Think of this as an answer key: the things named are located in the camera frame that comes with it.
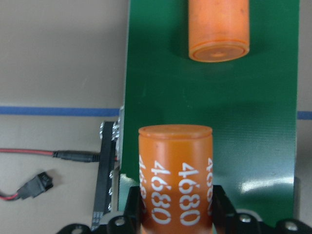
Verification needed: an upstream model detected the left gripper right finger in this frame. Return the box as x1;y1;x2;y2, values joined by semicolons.
212;185;237;234

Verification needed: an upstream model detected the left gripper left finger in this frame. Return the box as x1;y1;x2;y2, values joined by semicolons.
124;186;142;234

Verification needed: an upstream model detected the orange cylinder with 4680 print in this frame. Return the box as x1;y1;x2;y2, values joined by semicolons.
138;124;213;234

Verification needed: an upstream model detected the plain orange cylinder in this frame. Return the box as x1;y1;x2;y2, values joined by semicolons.
188;0;250;62

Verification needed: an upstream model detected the green conveyor belt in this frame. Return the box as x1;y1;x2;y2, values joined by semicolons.
121;0;300;225

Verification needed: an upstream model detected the red black power cable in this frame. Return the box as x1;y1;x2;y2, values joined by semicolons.
0;148;121;202

